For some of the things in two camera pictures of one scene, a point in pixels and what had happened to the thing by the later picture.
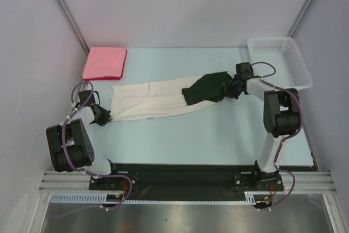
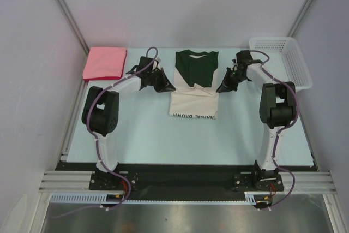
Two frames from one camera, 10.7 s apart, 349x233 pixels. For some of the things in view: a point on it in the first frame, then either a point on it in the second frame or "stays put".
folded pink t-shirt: [104, 63] stays put
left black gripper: [106, 118] to [164, 85]
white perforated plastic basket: [292, 71] stays put
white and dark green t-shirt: [167, 98] to [196, 93]
